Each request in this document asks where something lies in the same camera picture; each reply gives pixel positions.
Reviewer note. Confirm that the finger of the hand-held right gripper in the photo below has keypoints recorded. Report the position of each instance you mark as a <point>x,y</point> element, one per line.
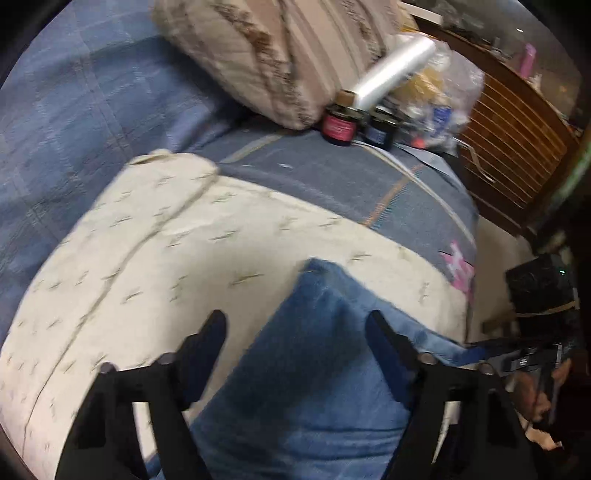
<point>489,344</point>

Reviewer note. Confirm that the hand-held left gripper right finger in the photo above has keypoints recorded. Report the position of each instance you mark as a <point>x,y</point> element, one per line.
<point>385,357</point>

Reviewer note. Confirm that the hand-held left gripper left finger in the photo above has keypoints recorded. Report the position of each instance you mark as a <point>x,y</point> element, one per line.
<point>210,350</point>

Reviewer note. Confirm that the light blue denim pants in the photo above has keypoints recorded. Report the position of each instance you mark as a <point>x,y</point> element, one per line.
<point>314,369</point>

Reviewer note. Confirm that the person's right hand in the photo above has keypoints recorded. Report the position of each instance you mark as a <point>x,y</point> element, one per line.
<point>528,394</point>

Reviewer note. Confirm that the cream leaf-print blanket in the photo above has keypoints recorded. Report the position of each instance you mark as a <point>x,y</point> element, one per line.
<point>184,258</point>

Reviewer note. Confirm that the wooden slatted cabinet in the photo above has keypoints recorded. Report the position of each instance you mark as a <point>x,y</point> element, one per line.
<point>508,138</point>

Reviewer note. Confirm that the blue plaid pillow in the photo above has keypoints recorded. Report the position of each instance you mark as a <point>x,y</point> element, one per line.
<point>323,184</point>

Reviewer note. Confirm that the clear plastic bag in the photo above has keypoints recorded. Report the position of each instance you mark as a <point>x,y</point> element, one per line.
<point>443,106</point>

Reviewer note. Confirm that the dark jar with blue label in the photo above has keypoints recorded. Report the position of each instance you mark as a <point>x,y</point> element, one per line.
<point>381,131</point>

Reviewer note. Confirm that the pink bottle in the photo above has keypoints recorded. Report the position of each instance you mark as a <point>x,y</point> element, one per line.
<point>526,57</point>

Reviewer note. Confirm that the dark jar with red label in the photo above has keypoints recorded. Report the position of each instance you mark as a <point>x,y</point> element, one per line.
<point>339,127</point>

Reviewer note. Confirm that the clear plastic wrap roll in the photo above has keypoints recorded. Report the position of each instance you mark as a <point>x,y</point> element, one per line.
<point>392,69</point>

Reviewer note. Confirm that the blue checked bed sheet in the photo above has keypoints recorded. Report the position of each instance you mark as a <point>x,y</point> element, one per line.
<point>92,115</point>

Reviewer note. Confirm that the beige striped pillow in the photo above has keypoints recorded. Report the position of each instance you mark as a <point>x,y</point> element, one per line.
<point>277,46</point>

